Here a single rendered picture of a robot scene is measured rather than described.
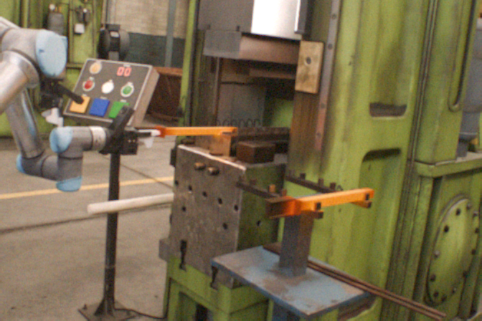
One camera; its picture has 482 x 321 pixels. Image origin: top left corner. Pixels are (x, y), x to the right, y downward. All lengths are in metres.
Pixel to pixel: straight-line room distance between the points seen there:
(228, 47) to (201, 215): 0.62
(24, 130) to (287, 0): 1.01
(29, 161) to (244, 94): 0.99
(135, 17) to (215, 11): 9.14
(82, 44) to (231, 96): 4.80
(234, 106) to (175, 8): 9.47
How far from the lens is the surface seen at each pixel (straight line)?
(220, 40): 1.92
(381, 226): 2.12
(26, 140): 1.62
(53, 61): 1.39
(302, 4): 1.81
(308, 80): 1.78
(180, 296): 2.18
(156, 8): 11.35
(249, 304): 2.00
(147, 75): 2.21
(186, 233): 2.03
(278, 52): 1.99
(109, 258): 2.51
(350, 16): 1.73
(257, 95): 2.31
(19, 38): 1.41
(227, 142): 1.88
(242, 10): 1.85
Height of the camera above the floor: 1.30
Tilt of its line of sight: 10 degrees down
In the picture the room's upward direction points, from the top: 6 degrees clockwise
